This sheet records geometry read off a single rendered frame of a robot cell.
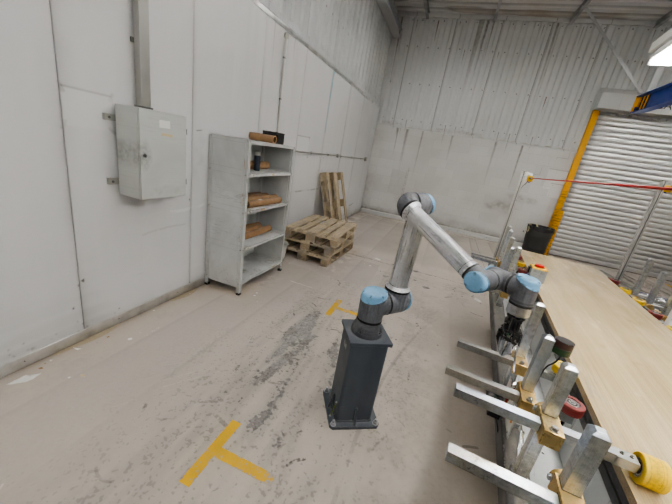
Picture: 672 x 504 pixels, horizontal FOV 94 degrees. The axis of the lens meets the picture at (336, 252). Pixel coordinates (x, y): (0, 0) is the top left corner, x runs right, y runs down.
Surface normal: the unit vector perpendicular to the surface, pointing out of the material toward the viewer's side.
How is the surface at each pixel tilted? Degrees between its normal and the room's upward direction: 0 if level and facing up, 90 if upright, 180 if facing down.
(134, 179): 90
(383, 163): 90
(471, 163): 90
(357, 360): 90
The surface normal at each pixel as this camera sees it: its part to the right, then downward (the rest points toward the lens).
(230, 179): -0.34, 0.24
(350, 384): 0.17, 0.33
